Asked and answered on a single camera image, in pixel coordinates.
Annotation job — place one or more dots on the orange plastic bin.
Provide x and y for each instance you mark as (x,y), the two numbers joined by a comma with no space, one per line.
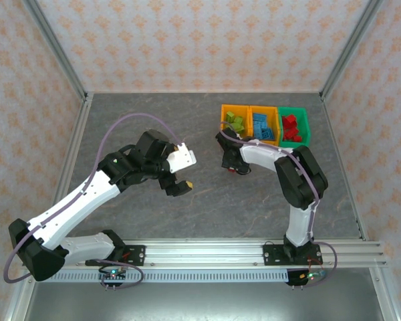
(224,115)
(264,107)

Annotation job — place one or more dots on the aluminum extrusion rail beam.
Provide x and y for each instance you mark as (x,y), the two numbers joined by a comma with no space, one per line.
(204,254)

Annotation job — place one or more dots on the green lego brick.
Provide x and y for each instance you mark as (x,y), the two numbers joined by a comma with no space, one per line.
(234,127)
(229,117)
(241,129)
(238,120)

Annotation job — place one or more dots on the aluminum table side rail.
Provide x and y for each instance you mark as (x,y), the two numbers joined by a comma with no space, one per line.
(335,133)
(68,167)

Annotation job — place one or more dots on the blue lego brick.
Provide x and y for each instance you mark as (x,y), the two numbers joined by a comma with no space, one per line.
(256,127)
(266,126)
(269,135)
(259,117)
(259,135)

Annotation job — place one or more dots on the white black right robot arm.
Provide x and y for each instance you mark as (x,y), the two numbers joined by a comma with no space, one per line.
(297,224)

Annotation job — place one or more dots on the aluminum upright frame post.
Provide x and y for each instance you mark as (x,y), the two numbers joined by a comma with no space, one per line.
(351,47)
(55,47)

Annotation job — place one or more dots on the aluminum lower frame post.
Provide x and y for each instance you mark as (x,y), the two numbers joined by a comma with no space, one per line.
(382,294)
(16,307)

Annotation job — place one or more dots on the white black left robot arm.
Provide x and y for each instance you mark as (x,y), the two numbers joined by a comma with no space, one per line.
(83,200)

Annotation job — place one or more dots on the small red lego brick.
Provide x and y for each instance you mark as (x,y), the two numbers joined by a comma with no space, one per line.
(290,119)

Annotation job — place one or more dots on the small controller circuit board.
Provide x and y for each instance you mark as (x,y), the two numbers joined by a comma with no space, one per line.
(302,277)
(113,275)

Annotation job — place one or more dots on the green plastic bin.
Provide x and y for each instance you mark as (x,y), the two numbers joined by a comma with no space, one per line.
(305,120)

